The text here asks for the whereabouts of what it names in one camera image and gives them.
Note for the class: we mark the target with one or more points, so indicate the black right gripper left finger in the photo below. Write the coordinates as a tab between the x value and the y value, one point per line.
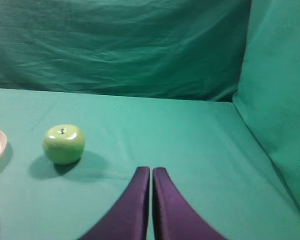
128	217

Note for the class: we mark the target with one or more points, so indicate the green backdrop cloth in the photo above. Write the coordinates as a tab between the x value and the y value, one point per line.
241	51

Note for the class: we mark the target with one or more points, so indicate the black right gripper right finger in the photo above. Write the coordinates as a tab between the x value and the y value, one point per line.
172	216

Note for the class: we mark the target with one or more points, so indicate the green apple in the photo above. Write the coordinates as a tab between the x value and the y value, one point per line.
64	144

